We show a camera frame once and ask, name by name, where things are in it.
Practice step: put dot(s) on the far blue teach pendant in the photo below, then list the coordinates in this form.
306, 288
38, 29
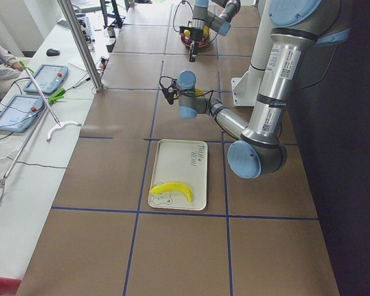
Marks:
50, 77

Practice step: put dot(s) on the black computer mouse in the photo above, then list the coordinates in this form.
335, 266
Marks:
52, 52

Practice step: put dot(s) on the silver reacher grabber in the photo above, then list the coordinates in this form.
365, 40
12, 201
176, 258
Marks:
20, 151

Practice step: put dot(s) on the blue teach pendant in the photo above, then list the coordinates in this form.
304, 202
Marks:
20, 112
50, 77

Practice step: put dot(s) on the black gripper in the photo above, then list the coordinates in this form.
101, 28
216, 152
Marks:
194, 37

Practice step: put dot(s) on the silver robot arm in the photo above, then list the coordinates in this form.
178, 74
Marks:
202, 18
286, 32

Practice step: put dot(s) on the brown wicker basket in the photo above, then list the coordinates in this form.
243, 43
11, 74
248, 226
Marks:
187, 42

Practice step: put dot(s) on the white bear tray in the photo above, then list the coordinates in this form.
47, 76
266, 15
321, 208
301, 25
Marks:
180, 161

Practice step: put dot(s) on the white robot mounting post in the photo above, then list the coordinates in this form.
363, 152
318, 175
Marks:
246, 88

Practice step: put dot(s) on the green handled reacher grabber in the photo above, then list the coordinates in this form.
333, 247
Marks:
58, 124

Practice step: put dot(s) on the yellow plastic banana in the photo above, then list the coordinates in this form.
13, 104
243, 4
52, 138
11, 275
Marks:
182, 188

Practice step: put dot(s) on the near blue teach pendant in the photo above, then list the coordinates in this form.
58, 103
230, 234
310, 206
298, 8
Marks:
20, 112

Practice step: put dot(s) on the aluminium frame post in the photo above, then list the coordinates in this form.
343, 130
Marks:
68, 12

